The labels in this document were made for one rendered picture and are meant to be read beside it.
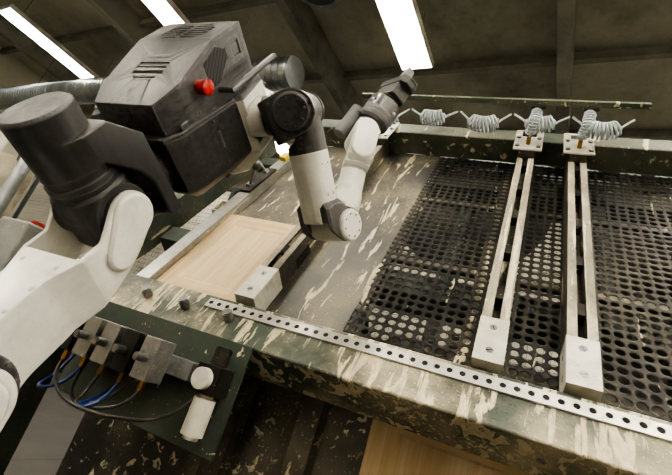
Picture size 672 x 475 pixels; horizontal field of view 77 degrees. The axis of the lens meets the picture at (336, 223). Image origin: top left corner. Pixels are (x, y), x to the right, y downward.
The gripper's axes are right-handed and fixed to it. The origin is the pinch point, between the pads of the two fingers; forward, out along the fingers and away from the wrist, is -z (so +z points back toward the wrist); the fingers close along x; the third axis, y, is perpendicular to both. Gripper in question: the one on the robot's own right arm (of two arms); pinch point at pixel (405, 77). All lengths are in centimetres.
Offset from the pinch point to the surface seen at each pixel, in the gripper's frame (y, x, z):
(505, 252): 45, -20, 25
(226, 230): 1, 50, 58
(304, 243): 14, 21, 50
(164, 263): -10, 43, 78
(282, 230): 13, 37, 48
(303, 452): 35, -4, 95
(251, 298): 5, 8, 73
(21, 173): -106, 591, 92
